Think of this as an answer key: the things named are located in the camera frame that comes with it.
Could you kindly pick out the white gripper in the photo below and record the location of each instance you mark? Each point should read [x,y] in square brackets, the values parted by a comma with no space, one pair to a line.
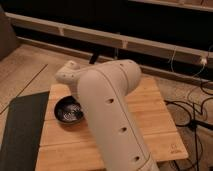
[73,90]

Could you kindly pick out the black ceramic bowl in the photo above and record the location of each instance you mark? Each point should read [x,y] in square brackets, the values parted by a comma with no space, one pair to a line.
[68,111]

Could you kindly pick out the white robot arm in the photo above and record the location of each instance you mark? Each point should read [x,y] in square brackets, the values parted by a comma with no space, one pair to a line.
[101,89]

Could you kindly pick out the wooden bamboo board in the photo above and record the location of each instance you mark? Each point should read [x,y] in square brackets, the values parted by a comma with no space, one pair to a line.
[65,147]

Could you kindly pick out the dark couch corner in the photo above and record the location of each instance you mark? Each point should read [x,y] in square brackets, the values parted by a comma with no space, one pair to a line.
[8,40]

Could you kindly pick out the dark grey mat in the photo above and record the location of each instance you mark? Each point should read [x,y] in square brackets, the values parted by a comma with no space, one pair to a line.
[22,133]

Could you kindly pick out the white power plug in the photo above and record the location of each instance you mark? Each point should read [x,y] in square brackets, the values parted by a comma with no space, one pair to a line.
[203,61]

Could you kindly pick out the white shelf rail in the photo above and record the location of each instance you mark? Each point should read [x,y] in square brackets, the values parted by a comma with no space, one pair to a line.
[152,48]

